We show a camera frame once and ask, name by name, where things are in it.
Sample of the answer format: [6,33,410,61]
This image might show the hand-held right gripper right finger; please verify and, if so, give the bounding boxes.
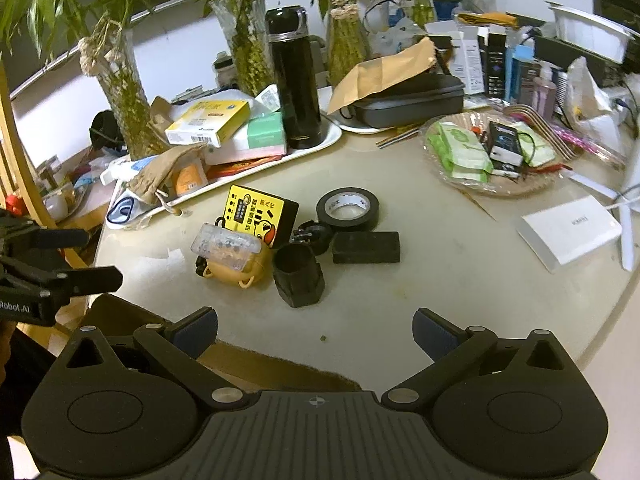
[381,306,572,409]

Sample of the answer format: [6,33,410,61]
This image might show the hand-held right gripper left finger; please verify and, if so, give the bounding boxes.
[65,306,251,409]

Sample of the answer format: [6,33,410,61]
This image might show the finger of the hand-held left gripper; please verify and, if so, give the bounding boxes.
[0,209,90,252]
[0,255,124,298]

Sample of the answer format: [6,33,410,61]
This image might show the yellow bear earphone case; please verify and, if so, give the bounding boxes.
[194,254,274,289]

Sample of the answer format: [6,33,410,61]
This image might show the clear plastic case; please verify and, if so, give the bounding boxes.
[190,222,264,274]

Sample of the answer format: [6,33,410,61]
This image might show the black rectangular block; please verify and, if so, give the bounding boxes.
[331,231,401,265]

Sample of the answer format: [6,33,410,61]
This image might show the black hexagonal cup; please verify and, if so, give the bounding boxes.
[272,243,326,309]

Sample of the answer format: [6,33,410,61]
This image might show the wooden chair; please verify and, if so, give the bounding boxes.
[0,60,87,272]

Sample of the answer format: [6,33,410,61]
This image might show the white bag with blue print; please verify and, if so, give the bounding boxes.
[99,154,157,187]

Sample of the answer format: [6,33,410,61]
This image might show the yellow printed card box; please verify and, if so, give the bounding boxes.
[223,184,300,251]

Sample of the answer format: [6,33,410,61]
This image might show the orange packet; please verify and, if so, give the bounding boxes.
[171,157,209,197]

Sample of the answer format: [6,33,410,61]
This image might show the black tape roll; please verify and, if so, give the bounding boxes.
[315,187,380,234]

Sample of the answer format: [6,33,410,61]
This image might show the glass vase with dried flowers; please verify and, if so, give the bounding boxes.
[0,0,168,159]

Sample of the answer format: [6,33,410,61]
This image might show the white flat box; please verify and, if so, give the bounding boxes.
[517,194,622,274]

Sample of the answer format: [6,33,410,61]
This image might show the red envelope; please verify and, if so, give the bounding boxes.
[207,154,282,179]

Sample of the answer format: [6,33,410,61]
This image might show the yellow medicine box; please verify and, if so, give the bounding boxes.
[164,99,251,148]

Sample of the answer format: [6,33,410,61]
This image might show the metal chopsticks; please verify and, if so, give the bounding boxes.
[376,126,427,150]

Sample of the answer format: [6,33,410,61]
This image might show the green tissue box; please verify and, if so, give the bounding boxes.
[234,112,289,155]

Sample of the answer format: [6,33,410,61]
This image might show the white gimbal tripod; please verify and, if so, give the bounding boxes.
[606,187,640,272]

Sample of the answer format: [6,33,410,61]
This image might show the white tray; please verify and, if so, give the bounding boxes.
[107,109,344,231]

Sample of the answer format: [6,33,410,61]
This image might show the black lunch container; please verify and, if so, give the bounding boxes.
[344,74,466,129]

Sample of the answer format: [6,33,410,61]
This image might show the pink bottle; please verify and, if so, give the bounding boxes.
[532,76,559,119]

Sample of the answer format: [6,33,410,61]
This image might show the brown paper envelope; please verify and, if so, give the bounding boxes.
[327,37,437,114]

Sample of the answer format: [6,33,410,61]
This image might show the black thermos bottle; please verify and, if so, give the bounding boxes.
[264,5,324,150]

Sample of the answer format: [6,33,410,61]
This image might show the wide glass vase with bamboo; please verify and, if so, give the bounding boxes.
[190,0,277,97]

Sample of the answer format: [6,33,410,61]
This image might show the blue carton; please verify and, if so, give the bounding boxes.
[504,44,537,104]

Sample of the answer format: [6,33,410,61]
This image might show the white plastic bag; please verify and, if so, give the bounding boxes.
[564,56,629,127]

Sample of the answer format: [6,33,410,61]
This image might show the narrow glass vase with twine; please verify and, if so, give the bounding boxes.
[310,0,396,89]

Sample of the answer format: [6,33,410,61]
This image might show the white plastic food container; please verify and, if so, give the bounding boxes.
[546,2,634,64]

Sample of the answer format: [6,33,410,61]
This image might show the brown drawstring pouch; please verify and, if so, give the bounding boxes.
[124,142,209,212]

